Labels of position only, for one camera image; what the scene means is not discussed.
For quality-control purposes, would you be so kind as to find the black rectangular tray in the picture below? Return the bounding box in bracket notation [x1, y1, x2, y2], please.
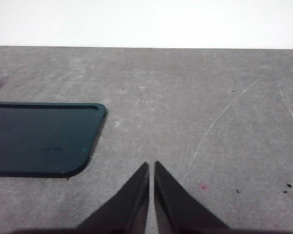
[0, 102, 107, 178]

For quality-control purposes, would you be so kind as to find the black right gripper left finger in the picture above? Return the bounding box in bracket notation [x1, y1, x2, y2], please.
[75, 162, 150, 234]

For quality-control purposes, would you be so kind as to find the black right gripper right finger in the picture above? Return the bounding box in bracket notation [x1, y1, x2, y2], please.
[153, 160, 231, 234]

